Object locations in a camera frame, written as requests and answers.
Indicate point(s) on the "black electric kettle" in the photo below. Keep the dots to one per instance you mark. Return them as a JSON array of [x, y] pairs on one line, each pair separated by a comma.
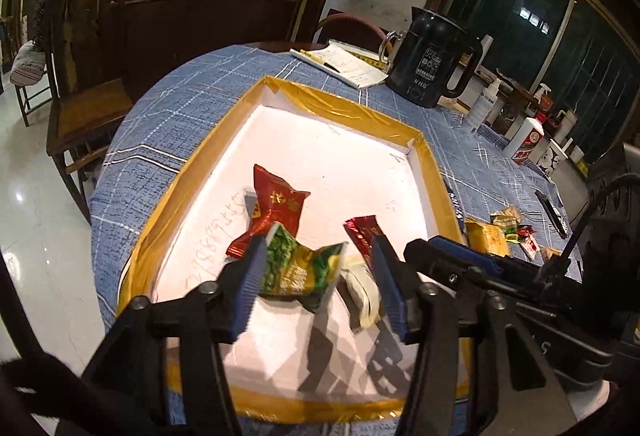
[[425, 60]]

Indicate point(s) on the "wooden side table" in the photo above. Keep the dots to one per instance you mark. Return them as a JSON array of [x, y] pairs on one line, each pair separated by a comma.
[[515, 90]]

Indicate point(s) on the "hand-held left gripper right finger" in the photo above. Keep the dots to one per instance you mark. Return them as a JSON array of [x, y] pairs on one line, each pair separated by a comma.
[[390, 286]]

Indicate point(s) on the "dark red snack bar packet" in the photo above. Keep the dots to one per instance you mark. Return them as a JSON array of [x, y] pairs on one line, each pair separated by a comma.
[[362, 233]]

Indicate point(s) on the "blue plaid tablecloth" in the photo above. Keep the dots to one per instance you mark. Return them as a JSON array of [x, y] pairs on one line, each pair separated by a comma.
[[200, 100]]

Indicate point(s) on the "small cream snack packet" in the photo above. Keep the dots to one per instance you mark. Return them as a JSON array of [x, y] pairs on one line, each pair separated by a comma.
[[551, 255]]

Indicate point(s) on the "striped cushion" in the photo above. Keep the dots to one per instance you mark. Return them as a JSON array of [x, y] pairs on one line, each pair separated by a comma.
[[27, 63]]

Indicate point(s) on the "white red-label liquor bottle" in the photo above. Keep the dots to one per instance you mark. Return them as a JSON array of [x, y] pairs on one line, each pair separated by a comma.
[[525, 140]]

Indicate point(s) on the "small green snack packet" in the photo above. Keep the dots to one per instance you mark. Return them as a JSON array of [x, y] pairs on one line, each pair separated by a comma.
[[505, 217]]

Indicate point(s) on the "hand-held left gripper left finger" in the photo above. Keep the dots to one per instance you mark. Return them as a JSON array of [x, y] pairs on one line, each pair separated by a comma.
[[250, 286]]

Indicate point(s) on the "yellow snack packet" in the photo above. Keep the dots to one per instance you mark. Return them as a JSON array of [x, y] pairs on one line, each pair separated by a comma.
[[482, 236]]

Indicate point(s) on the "gold-rimmed white tray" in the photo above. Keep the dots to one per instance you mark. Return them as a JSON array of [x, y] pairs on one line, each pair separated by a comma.
[[325, 155]]

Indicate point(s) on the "white spray bottle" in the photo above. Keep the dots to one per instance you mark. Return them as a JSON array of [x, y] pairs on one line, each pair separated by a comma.
[[481, 108]]

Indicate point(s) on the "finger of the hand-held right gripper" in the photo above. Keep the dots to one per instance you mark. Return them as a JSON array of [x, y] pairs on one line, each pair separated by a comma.
[[460, 248], [430, 261]]

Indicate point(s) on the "white notepad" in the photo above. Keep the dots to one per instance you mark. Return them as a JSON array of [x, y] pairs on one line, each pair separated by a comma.
[[350, 65]]

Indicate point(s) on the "wooden sideboard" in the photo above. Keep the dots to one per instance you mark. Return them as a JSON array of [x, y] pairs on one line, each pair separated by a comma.
[[200, 30]]

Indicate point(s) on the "red gold-print snack packet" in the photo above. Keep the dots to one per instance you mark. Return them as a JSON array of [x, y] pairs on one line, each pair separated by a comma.
[[280, 206]]

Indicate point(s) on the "white printed cup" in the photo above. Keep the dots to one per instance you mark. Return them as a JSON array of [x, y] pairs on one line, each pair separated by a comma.
[[550, 160]]

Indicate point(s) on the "tall wooden chair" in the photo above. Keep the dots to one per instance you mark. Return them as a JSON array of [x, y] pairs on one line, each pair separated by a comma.
[[85, 105]]

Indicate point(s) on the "round-back wooden chair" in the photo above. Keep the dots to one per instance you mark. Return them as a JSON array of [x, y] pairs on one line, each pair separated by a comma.
[[350, 23]]

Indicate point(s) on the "yellow tape measure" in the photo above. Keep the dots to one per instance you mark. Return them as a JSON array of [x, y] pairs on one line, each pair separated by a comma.
[[370, 59]]

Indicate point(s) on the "glass mug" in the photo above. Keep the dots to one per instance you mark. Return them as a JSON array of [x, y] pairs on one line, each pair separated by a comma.
[[381, 46]]

